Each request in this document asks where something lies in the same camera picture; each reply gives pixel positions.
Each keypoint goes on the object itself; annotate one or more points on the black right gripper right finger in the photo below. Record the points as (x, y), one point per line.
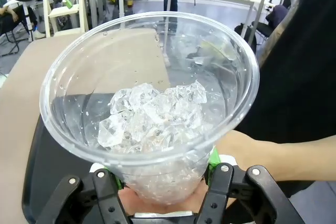
(223, 195)

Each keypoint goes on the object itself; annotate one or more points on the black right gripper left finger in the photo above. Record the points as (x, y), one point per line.
(99, 197)

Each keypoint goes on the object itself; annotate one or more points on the tall clear iced cup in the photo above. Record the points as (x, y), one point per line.
(147, 119)

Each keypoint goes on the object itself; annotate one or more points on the person's left forearm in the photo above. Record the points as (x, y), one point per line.
(302, 158)

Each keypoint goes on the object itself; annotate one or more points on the person's left hand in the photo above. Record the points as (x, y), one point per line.
(241, 153)

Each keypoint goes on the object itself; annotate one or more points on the white wooden chair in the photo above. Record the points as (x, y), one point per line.
(65, 11)

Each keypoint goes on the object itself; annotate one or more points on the black plastic serving tray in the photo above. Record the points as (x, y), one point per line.
(44, 171)

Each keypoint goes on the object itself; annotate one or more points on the seated person dark trousers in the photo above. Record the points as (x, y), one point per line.
(15, 16)

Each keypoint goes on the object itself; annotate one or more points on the person in black t-shirt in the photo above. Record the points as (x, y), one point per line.
(302, 77)

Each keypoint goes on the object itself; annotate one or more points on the black chair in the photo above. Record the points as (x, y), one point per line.
(263, 31)

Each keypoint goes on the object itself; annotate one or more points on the metal pole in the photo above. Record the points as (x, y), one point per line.
(262, 6)

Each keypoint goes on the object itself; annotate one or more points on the dark purple jacket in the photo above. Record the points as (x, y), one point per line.
(278, 15)

